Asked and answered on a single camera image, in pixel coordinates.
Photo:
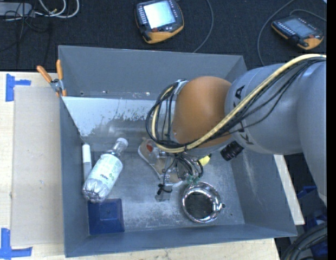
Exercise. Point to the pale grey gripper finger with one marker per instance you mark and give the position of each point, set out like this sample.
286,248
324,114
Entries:
163,196

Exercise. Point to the clear plastic bottle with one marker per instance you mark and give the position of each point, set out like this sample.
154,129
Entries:
104,172

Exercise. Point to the black cylinder on white bracket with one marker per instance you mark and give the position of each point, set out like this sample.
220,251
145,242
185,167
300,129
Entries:
232,150

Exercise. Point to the grey metal bin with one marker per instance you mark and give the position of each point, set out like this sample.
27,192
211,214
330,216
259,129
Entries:
146,72

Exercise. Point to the dark blue box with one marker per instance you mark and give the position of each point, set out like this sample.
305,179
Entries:
105,217

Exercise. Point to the pale flat board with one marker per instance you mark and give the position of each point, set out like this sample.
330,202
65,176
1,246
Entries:
35,158

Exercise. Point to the shiny metal cup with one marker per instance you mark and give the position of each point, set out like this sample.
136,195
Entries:
201,202

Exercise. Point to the white marker pen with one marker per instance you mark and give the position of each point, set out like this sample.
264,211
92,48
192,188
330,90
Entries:
86,161

